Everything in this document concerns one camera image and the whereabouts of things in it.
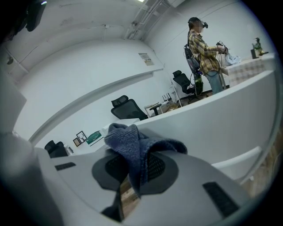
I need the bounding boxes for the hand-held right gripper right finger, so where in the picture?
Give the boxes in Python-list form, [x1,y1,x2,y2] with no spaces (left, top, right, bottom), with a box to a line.
[139,151,249,226]

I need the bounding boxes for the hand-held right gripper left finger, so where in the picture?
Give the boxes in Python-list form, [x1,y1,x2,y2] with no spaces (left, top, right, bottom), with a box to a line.
[47,148,129,214]

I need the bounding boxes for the dark blue wiping cloth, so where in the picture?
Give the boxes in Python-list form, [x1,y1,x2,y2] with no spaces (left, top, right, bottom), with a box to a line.
[101,123,188,222]

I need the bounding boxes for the black mesh office chair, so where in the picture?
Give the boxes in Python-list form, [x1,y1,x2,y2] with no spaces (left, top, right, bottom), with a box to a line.
[172,70,197,96]
[110,94,162,121]
[44,140,69,159]

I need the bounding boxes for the green and white box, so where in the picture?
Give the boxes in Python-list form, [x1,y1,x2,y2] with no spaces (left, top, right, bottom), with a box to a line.
[85,130,104,146]

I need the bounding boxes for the table with checkered cloth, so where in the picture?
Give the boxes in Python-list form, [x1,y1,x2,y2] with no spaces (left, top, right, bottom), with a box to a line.
[220,53,276,88]

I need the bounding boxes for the white plastic bag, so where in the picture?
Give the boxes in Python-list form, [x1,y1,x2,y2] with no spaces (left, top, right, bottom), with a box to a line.
[224,52,241,66]

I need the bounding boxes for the paper notice sheet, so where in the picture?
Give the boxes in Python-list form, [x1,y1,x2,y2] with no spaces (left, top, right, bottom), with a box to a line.
[138,52,155,66]

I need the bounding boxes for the small potted plant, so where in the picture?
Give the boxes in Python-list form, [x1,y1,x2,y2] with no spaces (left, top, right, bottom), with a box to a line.
[252,37,269,56]

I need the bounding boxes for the white ceiling pipes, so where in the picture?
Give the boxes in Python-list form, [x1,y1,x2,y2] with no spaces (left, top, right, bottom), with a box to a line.
[124,0,184,41]

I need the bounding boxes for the black picture frame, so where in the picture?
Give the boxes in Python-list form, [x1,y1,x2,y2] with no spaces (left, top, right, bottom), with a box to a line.
[76,130,87,143]

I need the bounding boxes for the black head-worn camera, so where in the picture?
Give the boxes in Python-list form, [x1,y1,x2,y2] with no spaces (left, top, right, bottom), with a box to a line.
[25,0,46,32]

